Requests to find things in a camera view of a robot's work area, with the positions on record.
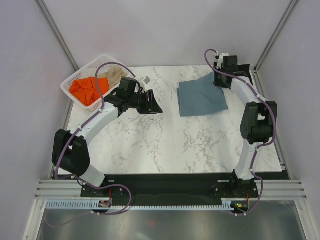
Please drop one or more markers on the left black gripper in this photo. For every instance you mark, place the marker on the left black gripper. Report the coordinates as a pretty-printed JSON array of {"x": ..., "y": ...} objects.
[{"x": 151, "y": 107}]

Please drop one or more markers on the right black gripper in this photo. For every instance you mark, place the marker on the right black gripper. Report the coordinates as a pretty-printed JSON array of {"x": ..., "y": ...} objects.
[{"x": 217, "y": 82}]

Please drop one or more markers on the blue t shirt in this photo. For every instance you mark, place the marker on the blue t shirt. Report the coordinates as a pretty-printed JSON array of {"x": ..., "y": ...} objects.
[{"x": 200, "y": 97}]

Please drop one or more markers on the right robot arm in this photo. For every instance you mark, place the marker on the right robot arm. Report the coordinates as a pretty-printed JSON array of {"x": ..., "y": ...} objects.
[{"x": 257, "y": 126}]

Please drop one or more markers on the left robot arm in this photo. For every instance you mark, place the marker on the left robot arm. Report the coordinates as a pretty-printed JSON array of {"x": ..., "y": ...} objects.
[{"x": 71, "y": 147}]

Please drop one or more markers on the folded black t shirt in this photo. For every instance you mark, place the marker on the folded black t shirt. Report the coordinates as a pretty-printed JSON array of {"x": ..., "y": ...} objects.
[{"x": 244, "y": 71}]

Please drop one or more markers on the beige t shirt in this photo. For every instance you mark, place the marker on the beige t shirt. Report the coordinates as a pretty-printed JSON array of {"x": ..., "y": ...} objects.
[{"x": 113, "y": 76}]

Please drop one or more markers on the white plastic laundry basket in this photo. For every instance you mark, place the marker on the white plastic laundry basket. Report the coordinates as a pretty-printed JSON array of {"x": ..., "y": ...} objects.
[{"x": 99, "y": 65}]

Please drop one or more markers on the orange t shirt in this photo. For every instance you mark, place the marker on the orange t shirt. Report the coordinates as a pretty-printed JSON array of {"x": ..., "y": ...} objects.
[{"x": 85, "y": 90}]

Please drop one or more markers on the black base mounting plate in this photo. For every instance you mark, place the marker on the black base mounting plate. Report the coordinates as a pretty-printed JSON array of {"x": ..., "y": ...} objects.
[{"x": 173, "y": 189}]

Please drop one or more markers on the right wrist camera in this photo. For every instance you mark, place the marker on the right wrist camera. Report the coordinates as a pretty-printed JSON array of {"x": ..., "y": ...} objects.
[{"x": 220, "y": 59}]

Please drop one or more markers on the right aluminium frame post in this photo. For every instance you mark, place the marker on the right aluminium frame post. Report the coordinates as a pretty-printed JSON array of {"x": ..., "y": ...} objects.
[{"x": 276, "y": 33}]

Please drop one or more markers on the aluminium frame post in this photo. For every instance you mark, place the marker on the aluminium frame post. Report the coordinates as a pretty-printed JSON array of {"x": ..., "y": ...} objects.
[
  {"x": 57, "y": 33},
  {"x": 276, "y": 33}
]

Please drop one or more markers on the white slotted cable duct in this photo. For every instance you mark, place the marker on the white slotted cable duct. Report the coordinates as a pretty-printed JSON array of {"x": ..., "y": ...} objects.
[{"x": 101, "y": 205}]

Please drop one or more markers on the left aluminium frame post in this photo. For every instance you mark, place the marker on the left aluminium frame post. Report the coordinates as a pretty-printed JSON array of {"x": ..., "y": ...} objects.
[{"x": 57, "y": 33}]

